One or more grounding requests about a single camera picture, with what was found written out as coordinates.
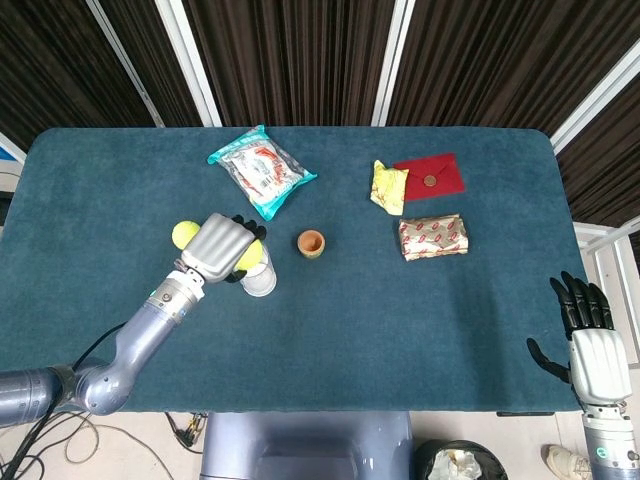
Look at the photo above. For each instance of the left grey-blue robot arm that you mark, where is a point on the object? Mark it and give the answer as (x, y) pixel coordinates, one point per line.
(145, 325)

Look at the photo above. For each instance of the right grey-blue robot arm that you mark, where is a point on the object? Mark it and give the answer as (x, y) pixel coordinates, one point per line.
(607, 445)

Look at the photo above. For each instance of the crumpled yellow wrapper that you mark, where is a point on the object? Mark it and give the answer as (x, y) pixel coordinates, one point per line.
(389, 187)

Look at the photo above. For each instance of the white board blue edge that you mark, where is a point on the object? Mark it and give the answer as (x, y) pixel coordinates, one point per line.
(10, 150)

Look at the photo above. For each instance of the white sneaker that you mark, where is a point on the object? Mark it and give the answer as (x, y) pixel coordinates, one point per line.
(567, 462)

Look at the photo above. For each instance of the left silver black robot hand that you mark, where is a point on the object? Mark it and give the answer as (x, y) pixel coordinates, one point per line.
(217, 247)

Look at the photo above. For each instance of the blue velvet tablecloth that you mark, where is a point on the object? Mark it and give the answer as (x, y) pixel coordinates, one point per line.
(325, 340)

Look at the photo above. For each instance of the small orange patterned cup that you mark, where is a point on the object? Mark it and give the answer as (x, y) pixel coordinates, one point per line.
(311, 243)

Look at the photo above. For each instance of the dark brown curtain panel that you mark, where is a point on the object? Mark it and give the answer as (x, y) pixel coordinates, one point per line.
(150, 50)
(500, 60)
(45, 65)
(605, 175)
(295, 60)

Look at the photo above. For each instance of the grey-blue robot torso base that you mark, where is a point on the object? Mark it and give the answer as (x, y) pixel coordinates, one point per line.
(305, 445)

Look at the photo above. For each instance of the clear plastic cup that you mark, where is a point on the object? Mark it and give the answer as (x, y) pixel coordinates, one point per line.
(260, 286)

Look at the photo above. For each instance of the white metal rack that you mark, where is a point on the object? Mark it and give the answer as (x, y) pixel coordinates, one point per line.
(592, 231)

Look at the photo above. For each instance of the black trash bin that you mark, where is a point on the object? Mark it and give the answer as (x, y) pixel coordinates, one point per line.
(460, 460)

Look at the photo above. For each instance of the teal snack bag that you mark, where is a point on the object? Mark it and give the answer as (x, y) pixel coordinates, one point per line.
(262, 172)

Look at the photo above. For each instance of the red envelope with gold seal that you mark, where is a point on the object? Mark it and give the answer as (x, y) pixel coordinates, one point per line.
(440, 172)

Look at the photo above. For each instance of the black power plugs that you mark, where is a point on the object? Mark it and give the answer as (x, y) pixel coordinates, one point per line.
(189, 429)

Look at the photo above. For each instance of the yellow-green tennis ball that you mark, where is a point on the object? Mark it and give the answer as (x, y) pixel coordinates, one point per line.
(184, 234)
(252, 256)

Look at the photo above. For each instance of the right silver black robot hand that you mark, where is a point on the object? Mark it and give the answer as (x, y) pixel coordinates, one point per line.
(597, 360)

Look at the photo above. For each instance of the white partition post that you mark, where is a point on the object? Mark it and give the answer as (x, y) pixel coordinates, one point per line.
(390, 62)
(595, 102)
(125, 62)
(187, 62)

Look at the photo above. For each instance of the gold foil package red print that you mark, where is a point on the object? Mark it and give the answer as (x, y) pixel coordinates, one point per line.
(434, 237)

